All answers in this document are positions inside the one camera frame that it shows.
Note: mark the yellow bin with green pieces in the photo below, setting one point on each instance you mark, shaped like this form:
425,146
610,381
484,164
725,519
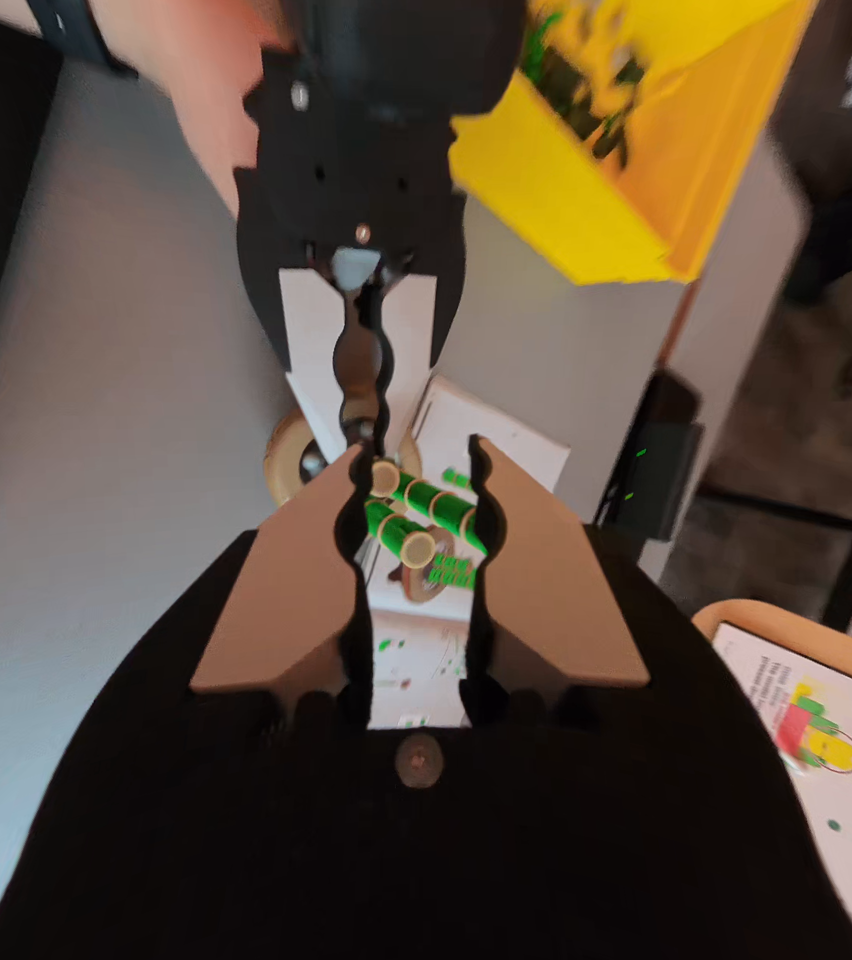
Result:
546,195

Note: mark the green bamboo brick model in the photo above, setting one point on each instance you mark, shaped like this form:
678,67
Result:
396,525

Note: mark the black box with green lights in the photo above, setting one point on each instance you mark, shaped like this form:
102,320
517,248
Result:
658,465

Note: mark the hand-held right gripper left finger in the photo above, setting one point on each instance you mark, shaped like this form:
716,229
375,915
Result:
283,592

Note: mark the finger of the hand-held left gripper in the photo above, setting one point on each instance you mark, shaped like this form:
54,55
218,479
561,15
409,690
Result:
411,330
306,337

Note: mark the black wristband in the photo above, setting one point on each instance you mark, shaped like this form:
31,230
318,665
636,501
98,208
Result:
73,30

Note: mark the open instruction booklet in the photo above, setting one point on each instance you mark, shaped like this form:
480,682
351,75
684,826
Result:
486,435

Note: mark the person's left hand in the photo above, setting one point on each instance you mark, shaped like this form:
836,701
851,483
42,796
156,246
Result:
201,60

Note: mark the grey desk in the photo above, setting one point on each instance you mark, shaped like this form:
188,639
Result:
133,375

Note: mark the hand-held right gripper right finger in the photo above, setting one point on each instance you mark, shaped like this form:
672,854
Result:
553,592

